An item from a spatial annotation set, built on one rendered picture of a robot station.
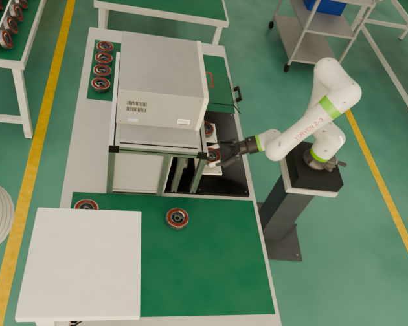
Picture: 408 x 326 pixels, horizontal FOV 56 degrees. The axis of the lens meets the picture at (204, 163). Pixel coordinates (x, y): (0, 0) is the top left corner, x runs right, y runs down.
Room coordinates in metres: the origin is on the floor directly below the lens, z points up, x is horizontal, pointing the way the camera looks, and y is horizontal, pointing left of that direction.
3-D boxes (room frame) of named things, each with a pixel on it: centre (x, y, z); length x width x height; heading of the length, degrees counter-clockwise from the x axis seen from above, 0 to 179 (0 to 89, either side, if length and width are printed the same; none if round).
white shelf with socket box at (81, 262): (0.51, 0.26, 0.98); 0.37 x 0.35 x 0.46; 20
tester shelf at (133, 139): (1.45, 0.32, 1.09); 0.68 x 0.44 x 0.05; 20
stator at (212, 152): (1.45, -0.02, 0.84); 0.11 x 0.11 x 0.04
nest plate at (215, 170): (1.45, -0.02, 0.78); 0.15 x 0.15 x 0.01; 20
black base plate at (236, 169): (1.55, 0.04, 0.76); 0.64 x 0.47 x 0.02; 20
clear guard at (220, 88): (1.73, 0.09, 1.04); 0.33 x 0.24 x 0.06; 110
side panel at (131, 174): (1.12, 0.29, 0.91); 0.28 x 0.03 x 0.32; 110
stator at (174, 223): (1.04, 0.03, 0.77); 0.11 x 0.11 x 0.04
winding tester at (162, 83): (1.46, 0.33, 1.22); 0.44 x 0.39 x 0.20; 20
